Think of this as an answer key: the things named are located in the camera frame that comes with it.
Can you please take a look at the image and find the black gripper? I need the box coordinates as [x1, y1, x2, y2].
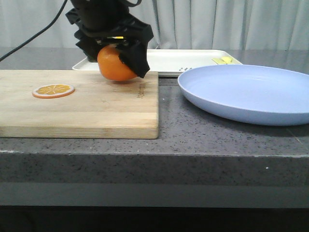
[66, 0, 154, 78]

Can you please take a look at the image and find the whole orange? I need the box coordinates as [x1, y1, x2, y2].
[97, 45, 137, 81]

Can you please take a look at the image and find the blue plate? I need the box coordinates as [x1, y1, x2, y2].
[178, 65, 309, 126]

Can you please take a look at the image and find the white tray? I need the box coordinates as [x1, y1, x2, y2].
[71, 49, 244, 77]

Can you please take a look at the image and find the yellow item on tray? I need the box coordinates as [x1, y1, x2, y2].
[212, 56, 233, 64]

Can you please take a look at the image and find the wooden cutting board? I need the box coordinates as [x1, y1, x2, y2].
[0, 70, 158, 139]

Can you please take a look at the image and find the grey curtain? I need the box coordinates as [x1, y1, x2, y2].
[0, 0, 309, 50]

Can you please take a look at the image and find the orange slice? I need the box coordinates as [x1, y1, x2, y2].
[32, 84, 75, 99]

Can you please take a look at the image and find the black cable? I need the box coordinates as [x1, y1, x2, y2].
[0, 0, 69, 61]

